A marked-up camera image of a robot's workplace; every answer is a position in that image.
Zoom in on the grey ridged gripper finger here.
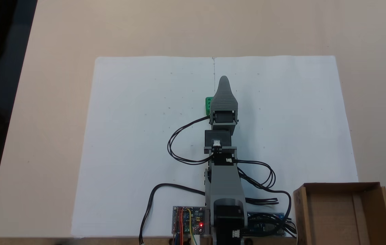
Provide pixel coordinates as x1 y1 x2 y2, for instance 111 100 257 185
210 76 239 113

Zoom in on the blue circuit board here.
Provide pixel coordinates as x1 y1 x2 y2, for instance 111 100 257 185
247 212 286 236

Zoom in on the black forearm cable bundle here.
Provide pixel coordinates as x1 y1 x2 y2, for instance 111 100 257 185
235 159 277 190

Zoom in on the long black power cable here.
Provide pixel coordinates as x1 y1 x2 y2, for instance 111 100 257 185
139 183 207 245

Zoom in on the black base cable bundle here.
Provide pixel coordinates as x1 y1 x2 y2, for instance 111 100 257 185
240 189 298 238

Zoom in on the black looped gripper cable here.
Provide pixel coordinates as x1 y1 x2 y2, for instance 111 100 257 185
167 116 214 166

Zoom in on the circuit board with coloured wires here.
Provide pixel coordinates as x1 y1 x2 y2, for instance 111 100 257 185
171 206 211 236

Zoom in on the white paper sheet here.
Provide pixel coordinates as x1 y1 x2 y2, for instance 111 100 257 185
71 55 359 238

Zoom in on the brown cardboard box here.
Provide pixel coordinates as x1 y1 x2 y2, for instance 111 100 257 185
293 182 386 245

